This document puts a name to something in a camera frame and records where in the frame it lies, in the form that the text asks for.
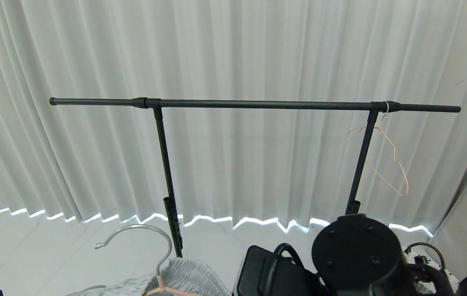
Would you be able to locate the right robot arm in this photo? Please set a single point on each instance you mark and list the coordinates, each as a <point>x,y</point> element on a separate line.
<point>357,255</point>

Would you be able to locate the pale grey garment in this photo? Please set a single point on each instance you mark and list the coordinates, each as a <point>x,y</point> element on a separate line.
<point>192,275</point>

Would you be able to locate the white laundry basket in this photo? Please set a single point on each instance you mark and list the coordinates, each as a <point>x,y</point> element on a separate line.
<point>449,279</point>

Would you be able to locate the pink clothes hanger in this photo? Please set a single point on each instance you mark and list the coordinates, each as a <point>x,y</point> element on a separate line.
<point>160,283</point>
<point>398,162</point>

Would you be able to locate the black clothes rack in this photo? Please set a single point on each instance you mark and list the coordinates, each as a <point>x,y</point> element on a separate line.
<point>258,104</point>

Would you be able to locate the white curtain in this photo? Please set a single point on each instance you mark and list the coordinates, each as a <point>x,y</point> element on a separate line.
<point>258,49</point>

